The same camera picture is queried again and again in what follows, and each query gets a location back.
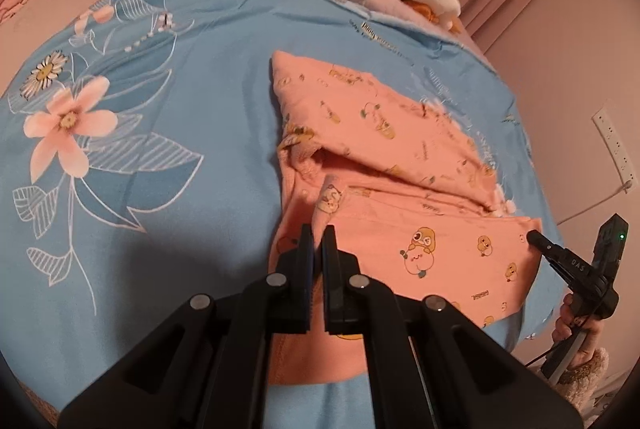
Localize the person's right hand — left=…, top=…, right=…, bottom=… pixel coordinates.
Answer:
left=551, top=293, right=602, bottom=369

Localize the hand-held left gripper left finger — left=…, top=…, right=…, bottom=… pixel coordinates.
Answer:
left=57, top=224, right=316, bottom=429

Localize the white power cable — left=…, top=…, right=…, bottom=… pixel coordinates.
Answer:
left=556, top=178, right=635, bottom=227

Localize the blue floral blanket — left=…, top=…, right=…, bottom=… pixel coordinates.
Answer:
left=0, top=0, right=565, bottom=429

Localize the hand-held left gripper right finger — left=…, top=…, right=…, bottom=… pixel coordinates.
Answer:
left=321, top=225, right=586, bottom=429

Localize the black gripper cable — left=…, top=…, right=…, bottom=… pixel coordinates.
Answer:
left=524, top=338, right=567, bottom=367

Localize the person's right forearm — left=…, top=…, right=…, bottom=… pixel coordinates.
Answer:
left=555, top=329, right=612, bottom=416

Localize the pink cartoon print garment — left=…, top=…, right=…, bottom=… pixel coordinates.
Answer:
left=267, top=50, right=544, bottom=386

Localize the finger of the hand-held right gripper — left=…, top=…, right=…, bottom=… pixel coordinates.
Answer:
left=527, top=230, right=568, bottom=266

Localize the white wall power strip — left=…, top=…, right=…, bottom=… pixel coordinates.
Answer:
left=592, top=108, right=637, bottom=184

